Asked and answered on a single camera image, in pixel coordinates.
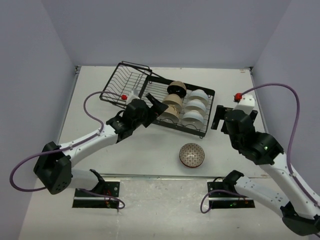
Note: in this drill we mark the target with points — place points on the white bowl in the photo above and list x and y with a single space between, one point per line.
193 118
199 94
196 105

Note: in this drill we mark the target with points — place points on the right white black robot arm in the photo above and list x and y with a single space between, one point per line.
296 204

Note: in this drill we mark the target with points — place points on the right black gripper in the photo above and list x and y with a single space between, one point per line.
219 115

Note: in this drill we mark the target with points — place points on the middle white bowl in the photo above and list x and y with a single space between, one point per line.
196 105

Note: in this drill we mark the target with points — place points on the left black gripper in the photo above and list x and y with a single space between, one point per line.
157 109

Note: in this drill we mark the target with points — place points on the plain tan bowl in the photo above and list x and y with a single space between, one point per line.
175 100

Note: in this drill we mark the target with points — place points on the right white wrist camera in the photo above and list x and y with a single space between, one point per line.
245 102

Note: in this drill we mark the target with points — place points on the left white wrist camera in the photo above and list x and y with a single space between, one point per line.
133 95

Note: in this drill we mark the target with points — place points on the black glazed tan bowl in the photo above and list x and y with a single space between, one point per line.
178 88

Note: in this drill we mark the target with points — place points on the near white bowl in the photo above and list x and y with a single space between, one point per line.
193 118

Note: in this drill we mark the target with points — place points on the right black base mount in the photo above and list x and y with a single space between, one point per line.
224 200

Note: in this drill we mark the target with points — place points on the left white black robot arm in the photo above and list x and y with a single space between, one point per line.
55 165

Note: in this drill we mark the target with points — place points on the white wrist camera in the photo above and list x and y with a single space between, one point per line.
245 102
133 95

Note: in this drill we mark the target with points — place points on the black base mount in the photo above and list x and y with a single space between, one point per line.
84 200
224 200

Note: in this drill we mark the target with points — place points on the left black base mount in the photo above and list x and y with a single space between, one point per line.
84 200

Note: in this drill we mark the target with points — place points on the tan bowl with leaf motif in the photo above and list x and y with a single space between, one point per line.
170 115

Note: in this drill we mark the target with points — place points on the far white bowl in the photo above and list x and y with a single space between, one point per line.
199 94

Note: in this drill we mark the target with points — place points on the red patterned bowl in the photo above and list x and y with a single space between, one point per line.
191 155

